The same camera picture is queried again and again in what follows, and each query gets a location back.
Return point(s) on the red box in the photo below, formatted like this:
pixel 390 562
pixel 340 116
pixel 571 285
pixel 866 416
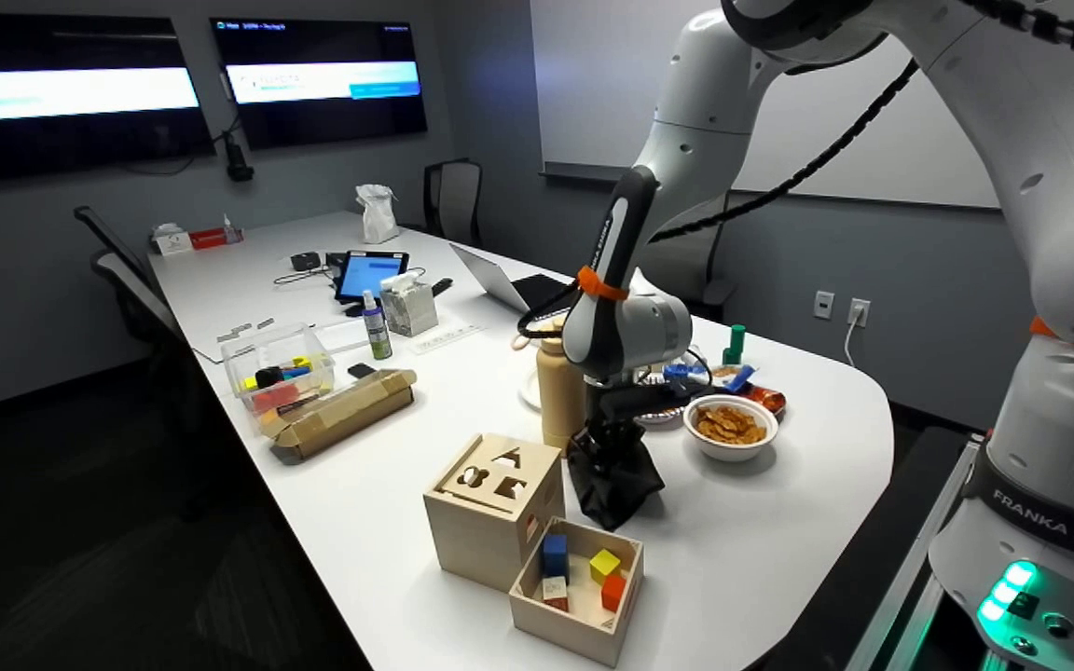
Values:
pixel 207 238

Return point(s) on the black case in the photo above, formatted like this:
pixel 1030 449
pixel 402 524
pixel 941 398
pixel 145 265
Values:
pixel 305 262

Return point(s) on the black hanging webcam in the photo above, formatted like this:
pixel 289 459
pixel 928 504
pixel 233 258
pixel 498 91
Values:
pixel 238 155

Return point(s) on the wide wall monitor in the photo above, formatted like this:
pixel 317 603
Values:
pixel 64 96

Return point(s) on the blue screen tablet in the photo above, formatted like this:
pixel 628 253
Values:
pixel 371 273

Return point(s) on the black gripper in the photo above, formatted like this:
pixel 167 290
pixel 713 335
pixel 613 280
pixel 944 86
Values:
pixel 617 401

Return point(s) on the white wall outlet with plug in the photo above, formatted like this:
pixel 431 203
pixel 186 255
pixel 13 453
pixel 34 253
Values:
pixel 859 310

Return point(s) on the small black phone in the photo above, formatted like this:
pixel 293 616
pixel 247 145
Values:
pixel 358 371

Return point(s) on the white tissue box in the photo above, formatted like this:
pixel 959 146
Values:
pixel 409 305

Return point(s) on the red and white toy block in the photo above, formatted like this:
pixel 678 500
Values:
pixel 556 596

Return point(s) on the wall monitor with blue bar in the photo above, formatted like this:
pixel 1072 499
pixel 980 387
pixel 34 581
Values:
pixel 314 81

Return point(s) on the orange chip bag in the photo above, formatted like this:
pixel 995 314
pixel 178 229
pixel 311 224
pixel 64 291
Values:
pixel 769 401

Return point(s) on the small spray bottle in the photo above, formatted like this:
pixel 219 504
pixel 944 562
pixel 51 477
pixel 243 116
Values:
pixel 380 339

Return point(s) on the mesh back office chair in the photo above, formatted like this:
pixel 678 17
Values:
pixel 454 198

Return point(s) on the blue toy block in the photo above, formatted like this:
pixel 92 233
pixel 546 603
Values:
pixel 555 552

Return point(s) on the small white box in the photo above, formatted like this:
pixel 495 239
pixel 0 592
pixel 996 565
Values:
pixel 172 239

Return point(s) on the orange toy block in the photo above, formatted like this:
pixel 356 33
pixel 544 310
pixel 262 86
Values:
pixel 613 592

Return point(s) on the whiteboard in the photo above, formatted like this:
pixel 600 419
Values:
pixel 586 86

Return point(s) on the clear plastic lid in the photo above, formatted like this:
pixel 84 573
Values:
pixel 239 339

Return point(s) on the white bowl of pretzels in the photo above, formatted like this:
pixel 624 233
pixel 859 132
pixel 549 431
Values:
pixel 730 453

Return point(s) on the wooden tray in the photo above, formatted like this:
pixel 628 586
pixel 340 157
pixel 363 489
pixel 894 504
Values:
pixel 560 634

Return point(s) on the dark grey towel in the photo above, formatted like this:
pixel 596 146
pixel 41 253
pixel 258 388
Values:
pixel 617 486

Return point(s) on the clear plastic bin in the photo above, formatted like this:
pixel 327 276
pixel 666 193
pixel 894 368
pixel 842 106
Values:
pixel 283 373

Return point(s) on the black laptop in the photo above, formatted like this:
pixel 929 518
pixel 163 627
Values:
pixel 495 280

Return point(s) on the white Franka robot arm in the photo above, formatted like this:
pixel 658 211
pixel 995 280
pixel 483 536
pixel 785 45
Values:
pixel 1061 189

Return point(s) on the tan water bottle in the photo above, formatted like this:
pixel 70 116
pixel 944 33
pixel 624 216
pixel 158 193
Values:
pixel 556 401

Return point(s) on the wooden shape sorter box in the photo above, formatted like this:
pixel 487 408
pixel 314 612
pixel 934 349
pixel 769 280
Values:
pixel 487 539

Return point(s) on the yellow toy block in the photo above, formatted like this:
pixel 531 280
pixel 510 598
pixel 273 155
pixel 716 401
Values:
pixel 607 565

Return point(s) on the white plastic bag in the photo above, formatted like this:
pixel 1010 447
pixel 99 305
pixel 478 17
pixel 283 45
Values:
pixel 376 216

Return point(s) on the blue snack bag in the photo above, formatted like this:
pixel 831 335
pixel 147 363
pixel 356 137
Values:
pixel 689 373

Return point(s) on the green small bottle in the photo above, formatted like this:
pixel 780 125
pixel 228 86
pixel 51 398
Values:
pixel 738 344

